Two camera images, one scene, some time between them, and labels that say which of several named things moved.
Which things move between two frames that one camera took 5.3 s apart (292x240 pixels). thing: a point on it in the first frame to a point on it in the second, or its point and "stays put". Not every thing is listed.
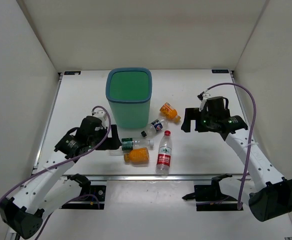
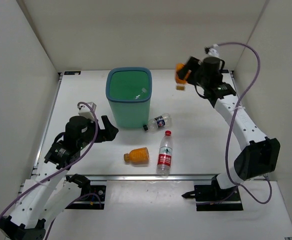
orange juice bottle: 137,155 stays put
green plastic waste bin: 129,89 stays put
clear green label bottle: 129,143 to 143,91
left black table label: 72,72 stays put
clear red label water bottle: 164,154 stays put
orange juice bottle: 169,111 to 180,83
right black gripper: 194,114 to 191,66
